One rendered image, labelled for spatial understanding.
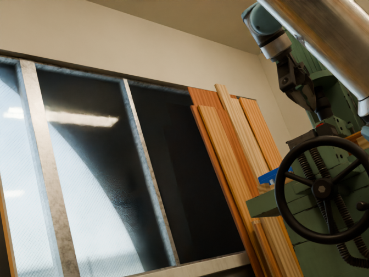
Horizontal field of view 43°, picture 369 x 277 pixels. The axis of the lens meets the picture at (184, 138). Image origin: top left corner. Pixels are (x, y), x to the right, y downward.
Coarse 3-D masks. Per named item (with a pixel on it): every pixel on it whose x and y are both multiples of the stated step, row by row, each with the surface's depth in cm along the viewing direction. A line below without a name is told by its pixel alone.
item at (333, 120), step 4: (332, 116) 155; (324, 120) 157; (328, 120) 156; (332, 120) 155; (336, 120) 155; (340, 120) 160; (316, 124) 158; (332, 124) 155; (336, 124) 154; (340, 124) 158; (344, 124) 162; (336, 128) 154; (340, 128) 155; (344, 128) 160; (340, 132) 153; (344, 132) 157; (348, 132) 162; (340, 136) 156; (344, 136) 158
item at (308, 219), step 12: (360, 192) 136; (348, 204) 138; (300, 216) 146; (312, 216) 144; (336, 216) 140; (360, 216) 136; (288, 228) 148; (312, 228) 143; (324, 228) 141; (300, 240) 145
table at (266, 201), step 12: (336, 168) 132; (360, 168) 137; (288, 192) 149; (300, 192) 137; (252, 204) 156; (264, 204) 153; (276, 204) 151; (252, 216) 155; (264, 216) 161; (276, 216) 171
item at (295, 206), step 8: (352, 176) 138; (360, 176) 137; (344, 184) 139; (352, 184) 138; (360, 184) 137; (368, 184) 135; (296, 200) 147; (304, 200) 146; (312, 200) 144; (296, 208) 147; (304, 208) 145
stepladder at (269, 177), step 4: (276, 168) 244; (268, 172) 248; (272, 172) 246; (276, 172) 244; (260, 176) 251; (264, 176) 249; (268, 176) 247; (272, 176) 244; (260, 180) 250; (264, 180) 247; (268, 180) 245; (272, 180) 243; (260, 184) 251
